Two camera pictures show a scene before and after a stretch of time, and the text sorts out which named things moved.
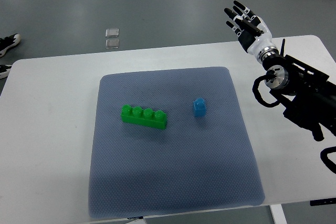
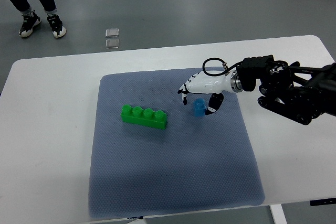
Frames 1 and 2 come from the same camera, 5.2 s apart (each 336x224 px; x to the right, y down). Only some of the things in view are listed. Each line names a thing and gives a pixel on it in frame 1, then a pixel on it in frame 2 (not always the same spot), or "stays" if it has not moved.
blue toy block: [199, 107] stays
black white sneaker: [4, 70] -> [30, 19]
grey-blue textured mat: [195, 163] stays
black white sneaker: [8, 42] -> [56, 25]
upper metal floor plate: [112, 32] stays
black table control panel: [324, 201] stays
